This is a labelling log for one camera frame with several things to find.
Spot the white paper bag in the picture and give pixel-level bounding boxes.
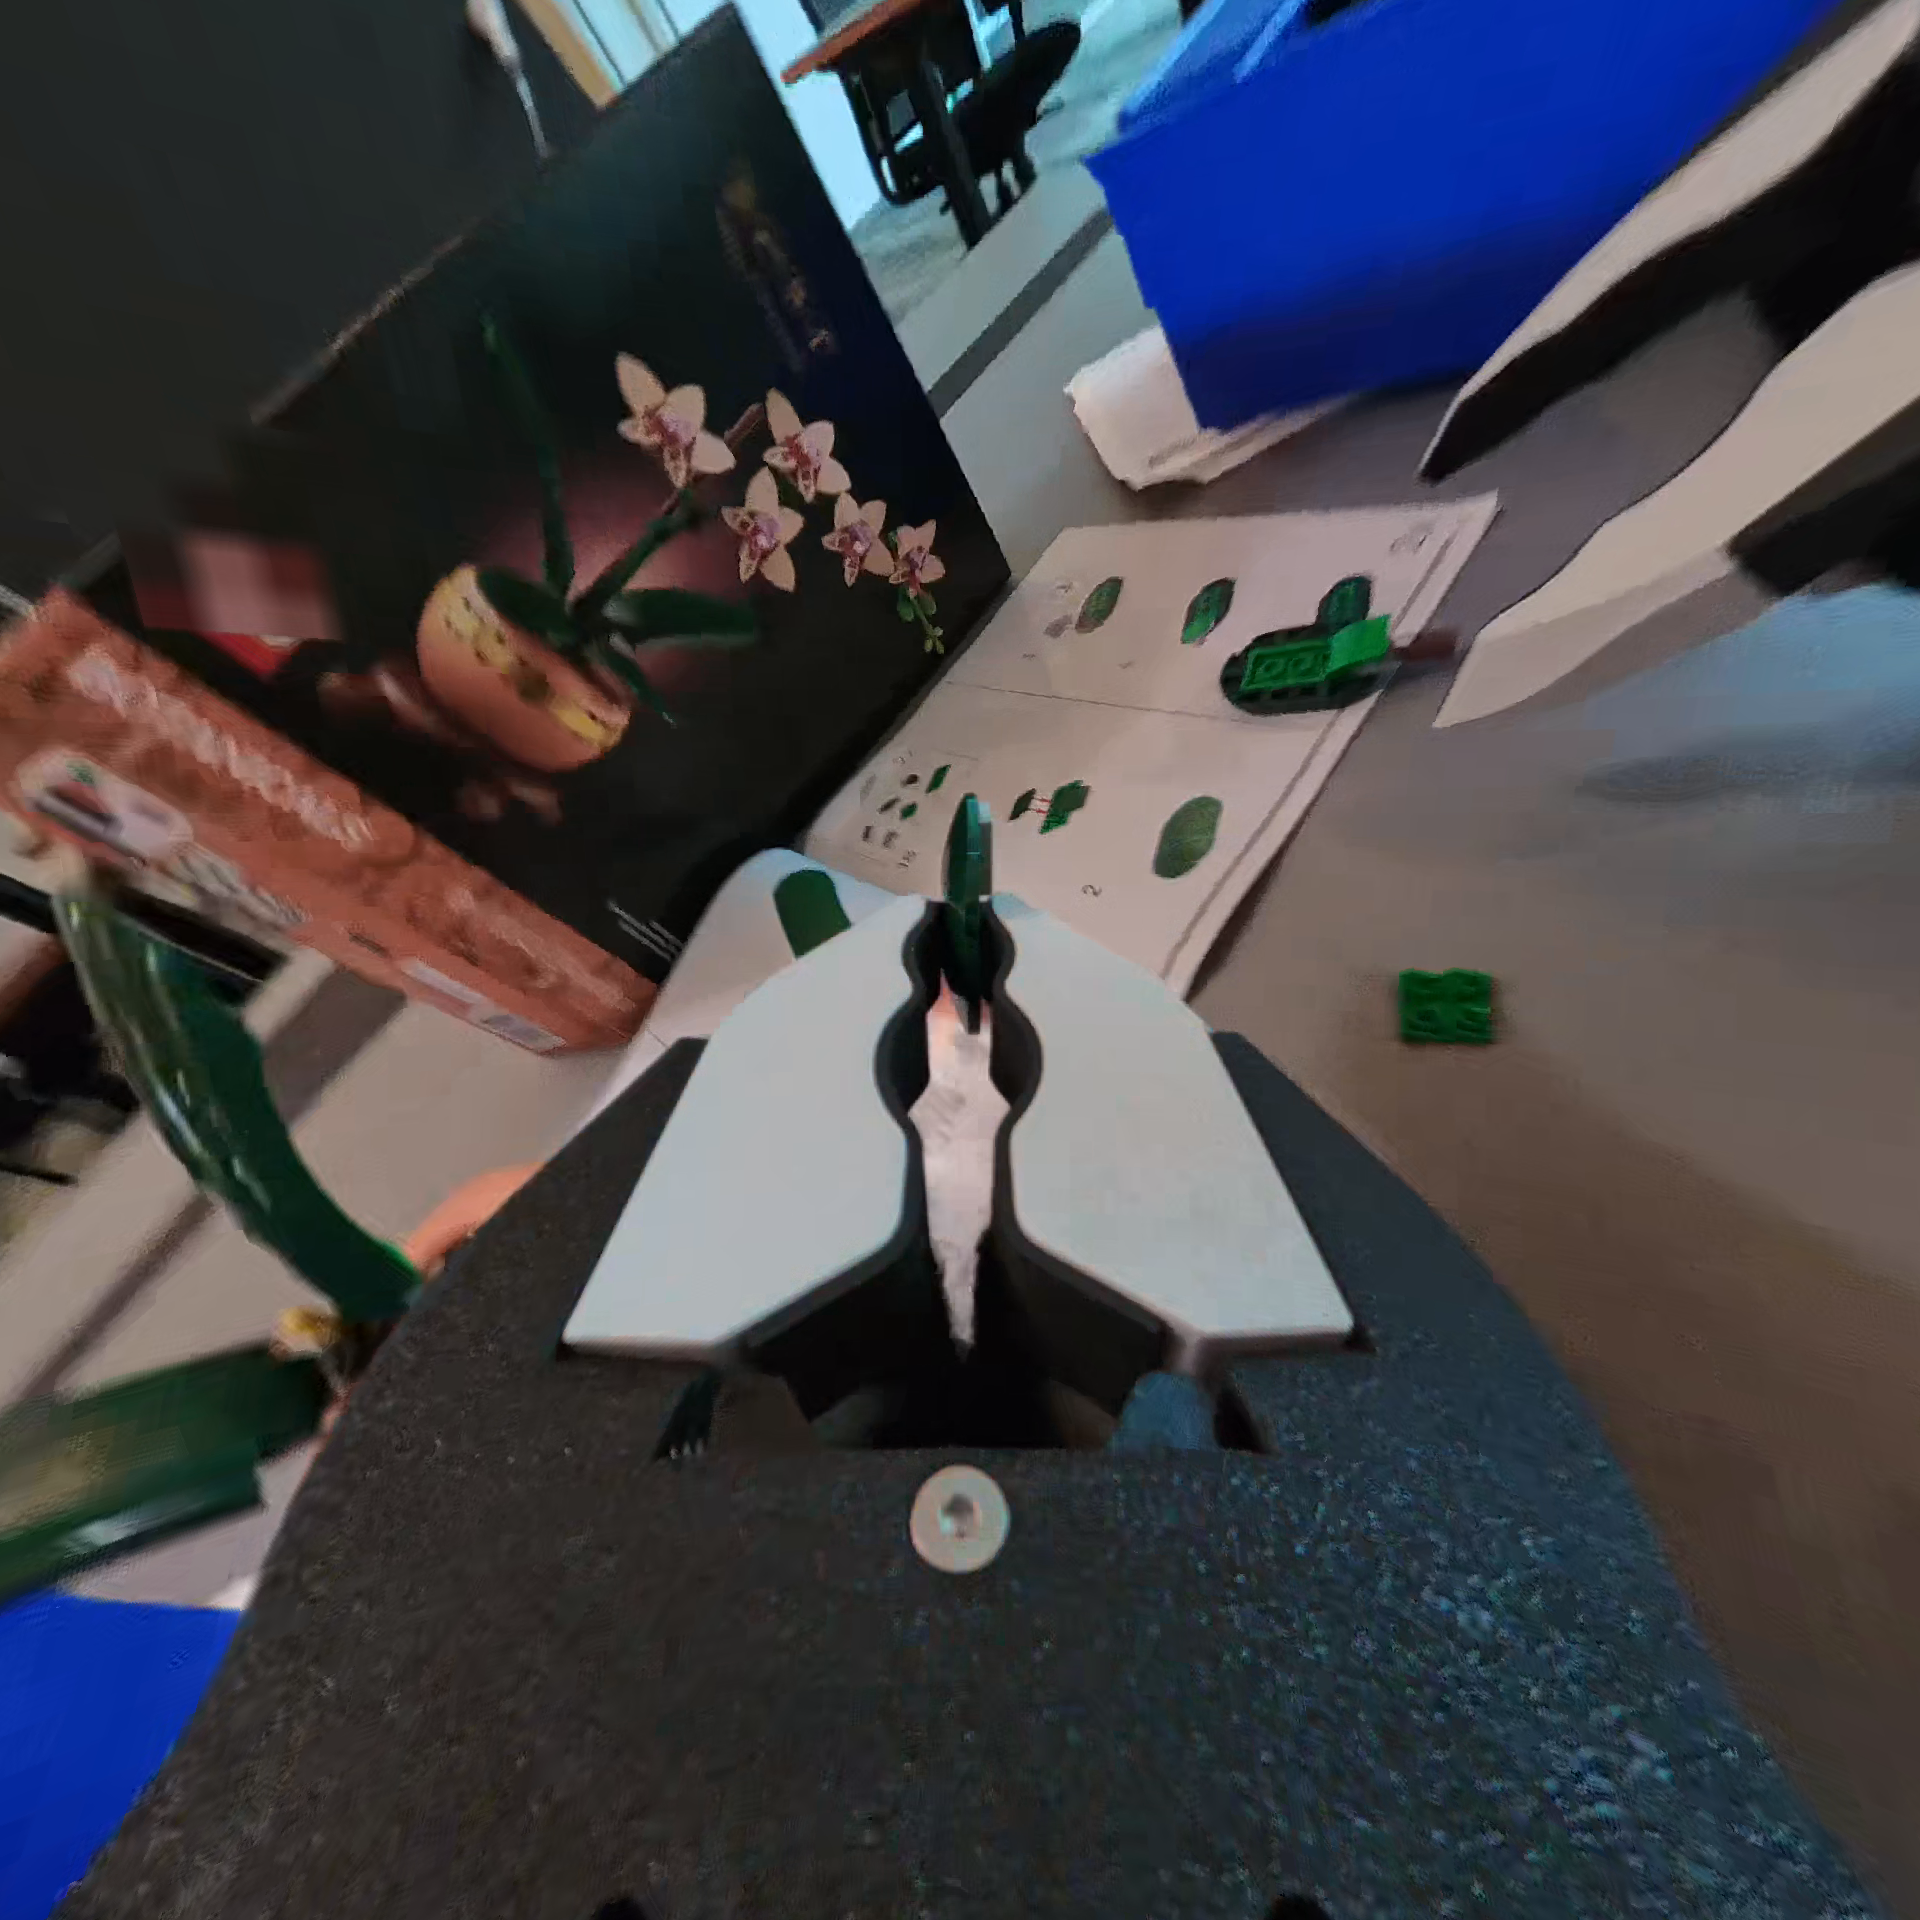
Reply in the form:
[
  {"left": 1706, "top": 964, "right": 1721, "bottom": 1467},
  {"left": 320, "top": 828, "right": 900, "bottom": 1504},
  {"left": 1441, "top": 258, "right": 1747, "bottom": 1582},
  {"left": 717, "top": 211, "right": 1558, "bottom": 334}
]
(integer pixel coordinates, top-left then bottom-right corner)
[{"left": 1066, "top": 323, "right": 1354, "bottom": 493}]

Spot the black orchid picture box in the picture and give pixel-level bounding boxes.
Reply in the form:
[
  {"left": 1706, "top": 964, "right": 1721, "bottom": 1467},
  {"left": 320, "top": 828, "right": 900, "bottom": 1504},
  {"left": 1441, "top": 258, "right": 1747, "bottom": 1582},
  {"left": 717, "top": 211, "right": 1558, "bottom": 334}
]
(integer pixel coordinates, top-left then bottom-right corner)
[{"left": 120, "top": 0, "right": 1011, "bottom": 985}]

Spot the blue plastic tray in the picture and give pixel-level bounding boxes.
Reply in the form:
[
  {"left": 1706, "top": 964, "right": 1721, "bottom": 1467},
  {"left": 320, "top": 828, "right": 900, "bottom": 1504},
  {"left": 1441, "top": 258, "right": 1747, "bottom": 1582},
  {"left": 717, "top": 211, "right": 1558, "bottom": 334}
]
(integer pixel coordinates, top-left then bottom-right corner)
[{"left": 0, "top": 1592, "right": 241, "bottom": 1920}]

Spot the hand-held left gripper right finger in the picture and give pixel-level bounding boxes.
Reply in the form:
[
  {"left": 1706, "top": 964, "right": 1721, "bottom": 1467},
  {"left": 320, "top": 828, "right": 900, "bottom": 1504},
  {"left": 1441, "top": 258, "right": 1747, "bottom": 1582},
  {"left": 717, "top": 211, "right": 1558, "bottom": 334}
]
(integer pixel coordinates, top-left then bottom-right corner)
[{"left": 978, "top": 895, "right": 1358, "bottom": 1380}]

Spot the brown printed carton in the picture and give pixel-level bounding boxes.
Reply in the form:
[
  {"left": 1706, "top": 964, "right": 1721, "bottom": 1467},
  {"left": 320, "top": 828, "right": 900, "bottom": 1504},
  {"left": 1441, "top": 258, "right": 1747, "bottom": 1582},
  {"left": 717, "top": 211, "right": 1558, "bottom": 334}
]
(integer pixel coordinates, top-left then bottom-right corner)
[{"left": 0, "top": 593, "right": 662, "bottom": 1052}]

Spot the blue plastic bin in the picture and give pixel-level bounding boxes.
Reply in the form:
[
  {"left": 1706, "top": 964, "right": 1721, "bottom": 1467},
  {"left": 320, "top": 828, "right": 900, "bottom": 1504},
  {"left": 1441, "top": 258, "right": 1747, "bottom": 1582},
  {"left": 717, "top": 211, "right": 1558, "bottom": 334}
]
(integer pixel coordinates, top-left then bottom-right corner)
[{"left": 1083, "top": 0, "right": 1846, "bottom": 434}]

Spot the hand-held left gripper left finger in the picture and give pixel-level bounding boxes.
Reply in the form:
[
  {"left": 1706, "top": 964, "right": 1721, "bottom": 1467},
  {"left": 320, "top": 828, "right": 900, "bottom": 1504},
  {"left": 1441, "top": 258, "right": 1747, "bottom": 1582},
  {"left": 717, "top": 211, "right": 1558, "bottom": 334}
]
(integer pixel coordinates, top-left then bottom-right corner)
[{"left": 564, "top": 896, "right": 974, "bottom": 1385}]

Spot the black office chair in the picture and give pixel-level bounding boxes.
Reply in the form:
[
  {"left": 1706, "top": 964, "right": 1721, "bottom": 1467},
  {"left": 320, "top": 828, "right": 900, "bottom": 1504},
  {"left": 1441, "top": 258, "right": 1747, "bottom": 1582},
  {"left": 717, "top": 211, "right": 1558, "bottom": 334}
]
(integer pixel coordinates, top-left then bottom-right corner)
[{"left": 960, "top": 22, "right": 1083, "bottom": 197}]

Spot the green brick leaf assembly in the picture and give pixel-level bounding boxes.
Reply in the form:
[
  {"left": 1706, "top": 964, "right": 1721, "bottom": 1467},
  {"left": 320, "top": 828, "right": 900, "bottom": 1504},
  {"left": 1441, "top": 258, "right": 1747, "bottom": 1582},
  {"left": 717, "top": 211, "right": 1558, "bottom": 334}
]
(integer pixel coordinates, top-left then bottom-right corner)
[{"left": 1218, "top": 608, "right": 1458, "bottom": 716}]

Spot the open instruction booklet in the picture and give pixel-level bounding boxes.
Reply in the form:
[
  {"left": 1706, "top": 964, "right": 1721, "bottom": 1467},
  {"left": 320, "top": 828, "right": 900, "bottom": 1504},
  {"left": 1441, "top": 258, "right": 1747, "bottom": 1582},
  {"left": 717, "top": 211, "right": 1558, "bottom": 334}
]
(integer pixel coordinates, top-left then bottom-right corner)
[{"left": 644, "top": 490, "right": 1504, "bottom": 1052}]

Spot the brick orchid plant model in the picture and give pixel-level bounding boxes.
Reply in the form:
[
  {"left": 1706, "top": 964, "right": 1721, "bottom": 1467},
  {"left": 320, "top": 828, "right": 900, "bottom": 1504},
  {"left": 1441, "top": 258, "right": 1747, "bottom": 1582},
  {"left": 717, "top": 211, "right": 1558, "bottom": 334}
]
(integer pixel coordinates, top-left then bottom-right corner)
[{"left": 0, "top": 878, "right": 543, "bottom": 1608}]

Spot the bright green brick plate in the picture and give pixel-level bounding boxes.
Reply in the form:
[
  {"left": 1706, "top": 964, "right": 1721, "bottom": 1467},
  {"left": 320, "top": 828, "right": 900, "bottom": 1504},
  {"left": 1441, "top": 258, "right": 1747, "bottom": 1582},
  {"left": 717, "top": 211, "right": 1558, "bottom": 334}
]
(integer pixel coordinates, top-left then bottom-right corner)
[{"left": 1395, "top": 968, "right": 1500, "bottom": 1048}]

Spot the dark green brick leaf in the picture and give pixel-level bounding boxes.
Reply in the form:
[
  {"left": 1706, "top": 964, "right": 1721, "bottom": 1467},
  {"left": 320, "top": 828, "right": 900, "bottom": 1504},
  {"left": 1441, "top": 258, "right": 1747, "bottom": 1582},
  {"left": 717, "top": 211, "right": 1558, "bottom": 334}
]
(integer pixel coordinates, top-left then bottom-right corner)
[{"left": 939, "top": 791, "right": 1002, "bottom": 1038}]

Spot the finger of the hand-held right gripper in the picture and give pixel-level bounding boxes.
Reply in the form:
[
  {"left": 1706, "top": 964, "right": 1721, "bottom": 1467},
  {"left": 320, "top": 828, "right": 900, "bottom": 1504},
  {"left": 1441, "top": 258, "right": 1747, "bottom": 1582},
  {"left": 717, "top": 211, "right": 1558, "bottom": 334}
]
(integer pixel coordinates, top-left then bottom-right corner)
[
  {"left": 1433, "top": 271, "right": 1920, "bottom": 733},
  {"left": 1419, "top": 0, "right": 1920, "bottom": 486}
]

